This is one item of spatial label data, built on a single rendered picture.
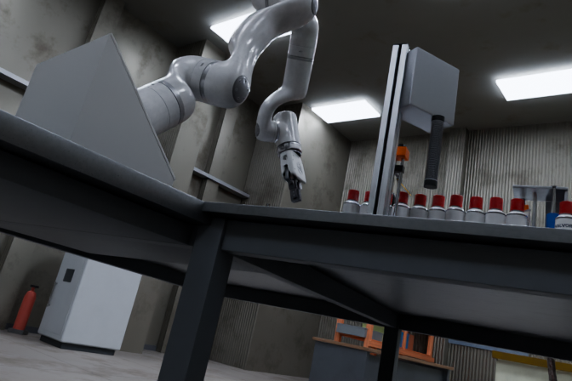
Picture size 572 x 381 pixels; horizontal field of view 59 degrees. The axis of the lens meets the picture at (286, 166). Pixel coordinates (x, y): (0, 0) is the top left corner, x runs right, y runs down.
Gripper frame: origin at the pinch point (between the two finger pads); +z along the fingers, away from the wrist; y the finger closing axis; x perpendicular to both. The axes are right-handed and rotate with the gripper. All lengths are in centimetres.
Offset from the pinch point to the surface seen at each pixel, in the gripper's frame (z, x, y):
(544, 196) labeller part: 18, -71, 11
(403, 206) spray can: 14.8, -33.8, -3.1
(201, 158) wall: -387, 393, 538
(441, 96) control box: -12, -53, -9
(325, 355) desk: 15, 113, 294
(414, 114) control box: -7.7, -44.7, -12.2
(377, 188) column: 13.0, -30.6, -16.4
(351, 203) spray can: 9.5, -18.8, -3.1
